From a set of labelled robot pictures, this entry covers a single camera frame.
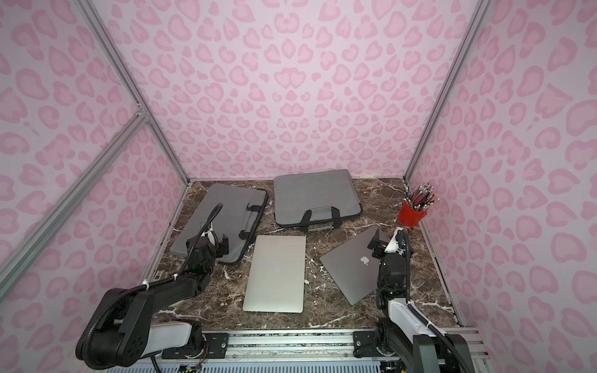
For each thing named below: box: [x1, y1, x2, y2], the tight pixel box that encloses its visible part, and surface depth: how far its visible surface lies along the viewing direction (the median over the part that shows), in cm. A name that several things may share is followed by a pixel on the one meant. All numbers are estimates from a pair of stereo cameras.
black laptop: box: [319, 225, 380, 306], surface depth 95 cm
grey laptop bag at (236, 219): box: [170, 183, 269, 266], surface depth 105 cm
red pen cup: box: [398, 200, 428, 227], surface depth 99 cm
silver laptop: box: [242, 234, 307, 314], surface depth 95 cm
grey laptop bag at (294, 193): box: [272, 168, 364, 225], surface depth 113 cm
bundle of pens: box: [403, 181, 440, 213], surface depth 94 cm
